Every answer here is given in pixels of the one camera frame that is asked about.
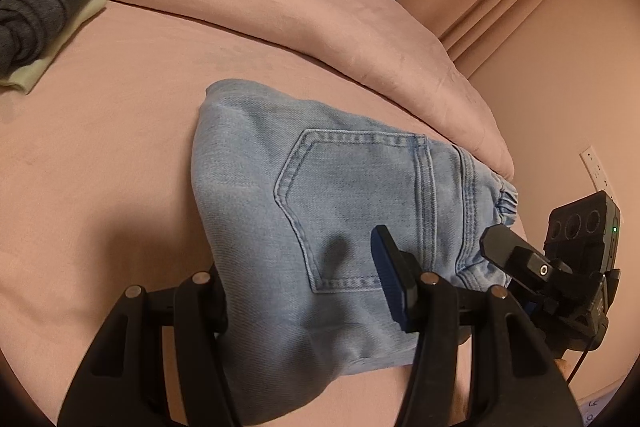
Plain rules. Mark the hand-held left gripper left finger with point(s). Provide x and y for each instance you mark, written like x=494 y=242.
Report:
x=200 y=307

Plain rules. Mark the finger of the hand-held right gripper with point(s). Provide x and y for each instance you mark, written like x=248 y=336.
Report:
x=542 y=307
x=520 y=257

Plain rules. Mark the pink bed sheet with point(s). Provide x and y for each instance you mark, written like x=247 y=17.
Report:
x=115 y=147

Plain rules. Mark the light blue denim pants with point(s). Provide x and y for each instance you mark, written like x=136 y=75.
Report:
x=350 y=197

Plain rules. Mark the folded cream cloth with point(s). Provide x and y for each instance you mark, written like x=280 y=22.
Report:
x=60 y=49

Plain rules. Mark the white wall outlet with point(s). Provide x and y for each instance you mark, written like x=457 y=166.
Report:
x=597 y=169

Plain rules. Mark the white paper sheet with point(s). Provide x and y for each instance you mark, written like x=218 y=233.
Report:
x=592 y=412

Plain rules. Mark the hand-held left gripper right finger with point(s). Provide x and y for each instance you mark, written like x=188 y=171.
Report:
x=387 y=278

